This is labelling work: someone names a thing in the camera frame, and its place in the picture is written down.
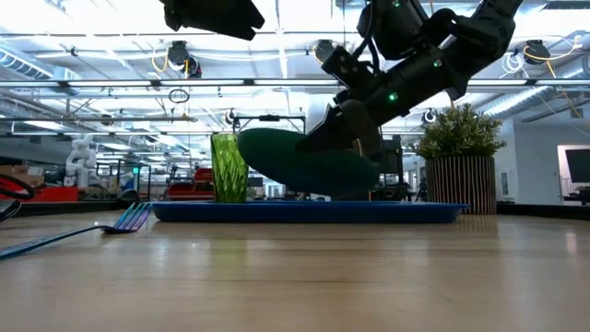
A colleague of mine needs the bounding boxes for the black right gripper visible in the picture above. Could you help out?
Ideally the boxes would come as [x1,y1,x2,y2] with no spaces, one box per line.
[294,48,457,158]

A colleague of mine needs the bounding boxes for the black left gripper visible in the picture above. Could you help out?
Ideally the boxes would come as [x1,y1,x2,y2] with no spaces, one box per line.
[159,0,266,42]

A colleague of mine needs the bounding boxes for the green round plate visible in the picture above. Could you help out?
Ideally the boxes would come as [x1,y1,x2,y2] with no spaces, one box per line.
[237,127,382,197]

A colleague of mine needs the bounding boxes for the green faceted glass cup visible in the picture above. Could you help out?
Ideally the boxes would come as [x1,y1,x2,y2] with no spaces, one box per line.
[210,133,250,204]

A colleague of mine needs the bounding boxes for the iridescent blue fork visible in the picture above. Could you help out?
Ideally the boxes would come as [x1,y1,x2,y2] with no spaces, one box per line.
[0,201,154,260]

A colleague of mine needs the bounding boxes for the blue plastic tray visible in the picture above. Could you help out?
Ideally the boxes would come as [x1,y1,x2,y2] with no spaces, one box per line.
[150,200,470,225]

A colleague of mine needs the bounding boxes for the white structural column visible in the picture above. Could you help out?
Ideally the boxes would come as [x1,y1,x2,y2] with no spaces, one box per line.
[306,94,342,135]

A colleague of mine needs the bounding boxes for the black monitor on stand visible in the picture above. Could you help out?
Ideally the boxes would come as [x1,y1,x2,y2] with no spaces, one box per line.
[380,135,406,188]

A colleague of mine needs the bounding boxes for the potted plant in striped pot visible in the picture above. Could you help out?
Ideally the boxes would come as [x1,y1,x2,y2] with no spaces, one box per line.
[412,101,508,216]

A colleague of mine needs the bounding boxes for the red cart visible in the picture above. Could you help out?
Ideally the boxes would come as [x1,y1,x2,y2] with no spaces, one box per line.
[166,167,216,202]

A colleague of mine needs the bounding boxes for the white robot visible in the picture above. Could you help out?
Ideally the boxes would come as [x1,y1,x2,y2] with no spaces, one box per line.
[64,133,99,188]

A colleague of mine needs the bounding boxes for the red floor platform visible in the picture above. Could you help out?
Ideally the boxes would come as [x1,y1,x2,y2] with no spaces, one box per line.
[27,186,80,204]

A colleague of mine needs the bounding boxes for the cardboard box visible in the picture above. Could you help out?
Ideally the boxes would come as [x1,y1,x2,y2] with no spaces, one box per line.
[0,164,46,188]

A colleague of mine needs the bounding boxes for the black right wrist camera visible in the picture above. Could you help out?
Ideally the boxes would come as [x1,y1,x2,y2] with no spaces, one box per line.
[321,44,375,93]

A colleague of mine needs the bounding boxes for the hanging black ring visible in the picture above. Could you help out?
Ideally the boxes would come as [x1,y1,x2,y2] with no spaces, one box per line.
[167,88,191,105]

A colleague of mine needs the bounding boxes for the dark wall screen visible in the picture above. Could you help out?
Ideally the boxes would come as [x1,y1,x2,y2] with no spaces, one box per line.
[564,148,590,185]

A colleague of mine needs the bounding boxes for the black table frame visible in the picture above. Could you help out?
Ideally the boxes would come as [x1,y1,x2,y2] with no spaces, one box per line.
[0,198,590,221]

